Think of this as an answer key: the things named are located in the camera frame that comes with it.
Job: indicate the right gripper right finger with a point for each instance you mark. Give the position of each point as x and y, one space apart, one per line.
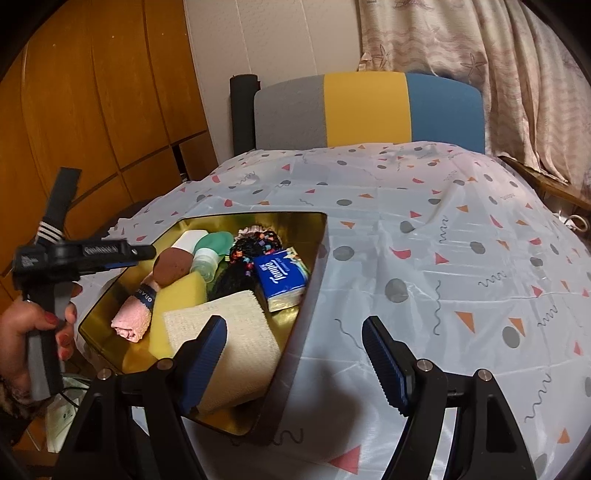
393 363

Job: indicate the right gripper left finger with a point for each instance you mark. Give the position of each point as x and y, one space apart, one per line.
195 361

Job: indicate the yellow green sponge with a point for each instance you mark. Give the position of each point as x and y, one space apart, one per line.
186 292

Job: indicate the pink towel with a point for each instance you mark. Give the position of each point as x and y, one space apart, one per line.
134 316

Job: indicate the brown makeup sponge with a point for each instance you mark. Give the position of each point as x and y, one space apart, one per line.
172 264

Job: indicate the green capped small bottle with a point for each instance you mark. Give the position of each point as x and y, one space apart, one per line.
208 252

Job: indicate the blue tempo tissue pack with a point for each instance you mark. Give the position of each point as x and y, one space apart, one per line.
283 277

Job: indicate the black hair wig piece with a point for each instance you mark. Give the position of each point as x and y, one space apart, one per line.
244 263

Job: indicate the person's left hand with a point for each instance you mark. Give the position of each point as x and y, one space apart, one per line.
18 321

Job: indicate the gold metal tin tray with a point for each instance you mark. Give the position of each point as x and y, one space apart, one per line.
257 420

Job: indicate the patterned plastic tablecloth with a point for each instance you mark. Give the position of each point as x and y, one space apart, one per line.
459 258

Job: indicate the patterned scrunchie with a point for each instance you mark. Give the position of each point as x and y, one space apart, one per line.
251 229

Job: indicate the wooden cabinet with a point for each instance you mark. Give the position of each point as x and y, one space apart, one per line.
109 88

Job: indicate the wooden side table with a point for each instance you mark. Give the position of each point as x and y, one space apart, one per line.
547 186

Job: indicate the grey yellow blue chair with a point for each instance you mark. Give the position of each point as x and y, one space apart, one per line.
351 108

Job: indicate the pink patterned curtain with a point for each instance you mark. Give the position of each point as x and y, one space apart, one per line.
536 97

